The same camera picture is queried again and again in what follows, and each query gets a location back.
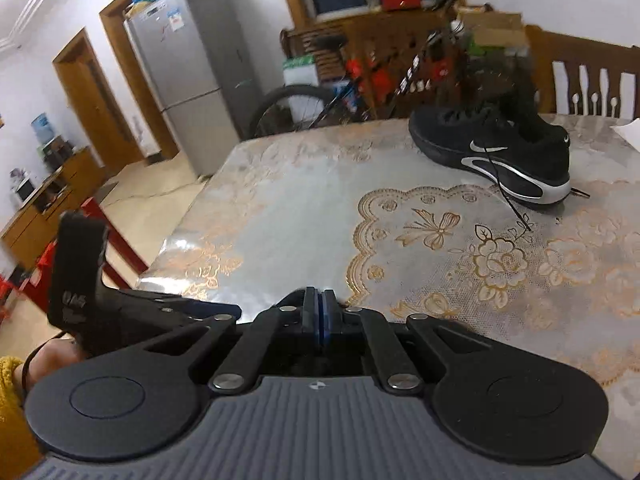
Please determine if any floral lace tablecloth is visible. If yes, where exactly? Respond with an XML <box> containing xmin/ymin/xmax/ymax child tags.
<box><xmin>139</xmin><ymin>116</ymin><xmax>639</xmax><ymax>478</ymax></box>

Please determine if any person's left hand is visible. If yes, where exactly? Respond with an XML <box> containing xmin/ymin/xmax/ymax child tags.
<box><xmin>14</xmin><ymin>338</ymin><xmax>87</xmax><ymax>396</ymax></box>

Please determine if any red wooden chair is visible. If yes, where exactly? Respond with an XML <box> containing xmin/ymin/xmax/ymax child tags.
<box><xmin>19</xmin><ymin>196</ymin><xmax>151</xmax><ymax>311</ymax></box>

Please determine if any wooden sideboard cabinet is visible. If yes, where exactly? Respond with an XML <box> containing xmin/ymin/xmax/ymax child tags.
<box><xmin>1</xmin><ymin>148</ymin><xmax>105</xmax><ymax>269</ymax></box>

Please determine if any white microwave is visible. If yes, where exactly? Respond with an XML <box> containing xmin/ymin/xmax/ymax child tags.
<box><xmin>11</xmin><ymin>174</ymin><xmax>37</xmax><ymax>208</ymax></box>

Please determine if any blue water dispenser bottle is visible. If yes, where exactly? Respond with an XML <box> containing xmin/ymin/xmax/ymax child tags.
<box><xmin>32</xmin><ymin>113</ymin><xmax>56</xmax><ymax>145</ymax></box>

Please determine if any black bicycle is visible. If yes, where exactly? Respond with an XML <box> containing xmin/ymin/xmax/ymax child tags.
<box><xmin>248</xmin><ymin>0</ymin><xmax>480</xmax><ymax>139</ymax></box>

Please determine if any white green box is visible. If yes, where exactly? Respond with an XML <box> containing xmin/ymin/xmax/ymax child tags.
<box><xmin>282</xmin><ymin>54</ymin><xmax>323</xmax><ymax>122</ymax></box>

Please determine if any black far sneaker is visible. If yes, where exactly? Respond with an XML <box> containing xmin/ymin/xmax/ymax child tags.
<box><xmin>408</xmin><ymin>104</ymin><xmax>570</xmax><ymax>206</ymax></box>

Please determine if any brown wooden chair far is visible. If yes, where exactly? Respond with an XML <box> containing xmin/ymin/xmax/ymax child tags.
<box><xmin>343</xmin><ymin>10</ymin><xmax>460</xmax><ymax>119</ymax></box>

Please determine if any brown wooden chair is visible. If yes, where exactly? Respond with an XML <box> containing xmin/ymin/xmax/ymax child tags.
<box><xmin>343</xmin><ymin>10</ymin><xmax>460</xmax><ymax>119</ymax></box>
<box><xmin>525</xmin><ymin>25</ymin><xmax>639</xmax><ymax>119</ymax></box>

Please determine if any silver refrigerator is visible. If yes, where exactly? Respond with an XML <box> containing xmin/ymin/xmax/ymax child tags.
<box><xmin>124</xmin><ymin>0</ymin><xmax>262</xmax><ymax>176</ymax></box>

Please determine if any red box on windowsill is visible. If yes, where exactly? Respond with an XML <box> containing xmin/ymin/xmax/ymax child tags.
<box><xmin>381</xmin><ymin>0</ymin><xmax>422</xmax><ymax>12</ymax></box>

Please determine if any cardboard box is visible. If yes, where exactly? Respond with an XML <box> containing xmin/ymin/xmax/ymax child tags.
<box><xmin>458</xmin><ymin>6</ymin><xmax>528</xmax><ymax>48</ymax></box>

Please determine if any brown wooden chair right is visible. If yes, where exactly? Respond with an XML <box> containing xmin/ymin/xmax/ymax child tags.
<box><xmin>525</xmin><ymin>25</ymin><xmax>639</xmax><ymax>119</ymax></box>

